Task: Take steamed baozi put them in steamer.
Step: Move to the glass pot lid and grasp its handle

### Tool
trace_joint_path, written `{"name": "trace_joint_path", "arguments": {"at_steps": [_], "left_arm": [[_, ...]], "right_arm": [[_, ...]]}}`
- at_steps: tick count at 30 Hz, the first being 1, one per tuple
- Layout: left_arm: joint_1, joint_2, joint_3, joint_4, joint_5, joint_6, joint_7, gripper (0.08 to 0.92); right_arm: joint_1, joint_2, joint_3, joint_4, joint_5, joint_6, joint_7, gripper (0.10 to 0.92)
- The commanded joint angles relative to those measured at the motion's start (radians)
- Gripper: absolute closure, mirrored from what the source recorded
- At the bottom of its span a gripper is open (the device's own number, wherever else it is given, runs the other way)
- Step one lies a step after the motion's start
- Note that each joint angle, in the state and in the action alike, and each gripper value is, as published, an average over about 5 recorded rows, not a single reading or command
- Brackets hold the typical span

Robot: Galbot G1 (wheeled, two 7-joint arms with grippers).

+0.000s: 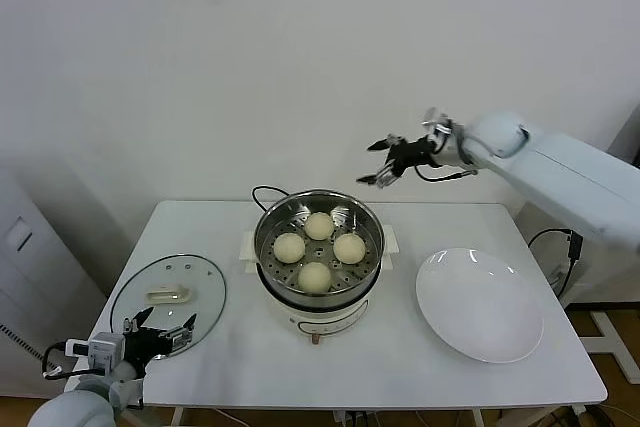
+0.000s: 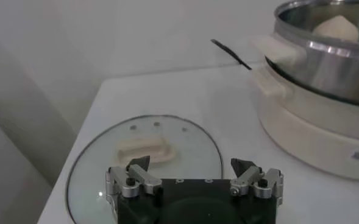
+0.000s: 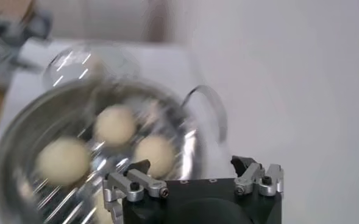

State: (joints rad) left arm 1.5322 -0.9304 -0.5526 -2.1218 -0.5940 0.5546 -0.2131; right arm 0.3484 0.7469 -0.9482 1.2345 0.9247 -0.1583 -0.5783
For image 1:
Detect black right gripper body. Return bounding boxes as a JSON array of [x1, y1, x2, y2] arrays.
[[391, 134, 445, 175]]

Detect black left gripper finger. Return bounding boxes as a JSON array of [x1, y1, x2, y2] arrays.
[[166, 313, 199, 348], [122, 305, 155, 333]]

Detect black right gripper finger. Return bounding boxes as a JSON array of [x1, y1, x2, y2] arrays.
[[356, 164, 401, 189], [367, 134, 405, 152]]

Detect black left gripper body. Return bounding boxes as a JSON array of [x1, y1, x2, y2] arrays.
[[122, 326, 174, 373]]

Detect glass lid with cream handle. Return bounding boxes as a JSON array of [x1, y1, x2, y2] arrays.
[[109, 253, 229, 356]]

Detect white steamed baozi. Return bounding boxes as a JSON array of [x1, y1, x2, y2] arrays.
[[303, 211, 335, 242], [297, 261, 333, 296], [272, 232, 307, 267], [332, 232, 367, 266]]

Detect stainless steel steamer basket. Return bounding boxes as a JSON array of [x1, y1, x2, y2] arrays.
[[240, 190, 401, 309]]

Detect white cabinet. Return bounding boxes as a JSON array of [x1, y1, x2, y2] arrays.
[[0, 161, 109, 401]]

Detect black white striped strip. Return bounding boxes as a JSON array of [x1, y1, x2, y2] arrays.
[[0, 322, 54, 371]]

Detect cream electric cooker base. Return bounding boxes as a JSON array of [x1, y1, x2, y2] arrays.
[[243, 251, 396, 348]]

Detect white round plate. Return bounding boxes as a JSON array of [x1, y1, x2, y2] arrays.
[[415, 246, 545, 364]]

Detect white side desk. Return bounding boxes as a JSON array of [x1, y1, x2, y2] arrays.
[[514, 196, 640, 383]]

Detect grey monitor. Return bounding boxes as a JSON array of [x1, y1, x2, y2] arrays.
[[607, 104, 640, 168]]

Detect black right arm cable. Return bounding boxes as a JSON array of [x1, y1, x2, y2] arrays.
[[414, 165, 479, 183]]

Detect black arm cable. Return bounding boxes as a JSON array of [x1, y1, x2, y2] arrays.
[[414, 165, 479, 183], [42, 341, 91, 381]]

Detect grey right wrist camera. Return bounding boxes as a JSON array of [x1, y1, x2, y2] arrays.
[[421, 107, 455, 148]]

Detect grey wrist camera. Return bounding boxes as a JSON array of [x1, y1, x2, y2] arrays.
[[421, 107, 455, 148], [64, 331, 126, 373]]

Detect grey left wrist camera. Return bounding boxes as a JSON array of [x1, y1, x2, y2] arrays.
[[64, 331, 126, 373]]

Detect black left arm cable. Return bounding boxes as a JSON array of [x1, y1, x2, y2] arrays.
[[42, 341, 91, 381]]

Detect black cooker power cord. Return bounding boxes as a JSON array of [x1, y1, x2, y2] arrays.
[[251, 185, 291, 216]]

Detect black cable with adapter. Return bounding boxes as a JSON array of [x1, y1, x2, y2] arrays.
[[528, 228, 585, 301]]

